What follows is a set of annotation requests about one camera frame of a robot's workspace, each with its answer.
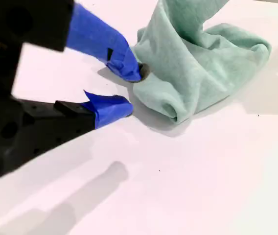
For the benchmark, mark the pale green T-shirt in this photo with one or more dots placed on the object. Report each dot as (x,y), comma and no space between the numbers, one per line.
(190,73)

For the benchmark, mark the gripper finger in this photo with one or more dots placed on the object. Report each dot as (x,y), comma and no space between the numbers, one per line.
(97,36)
(109,110)

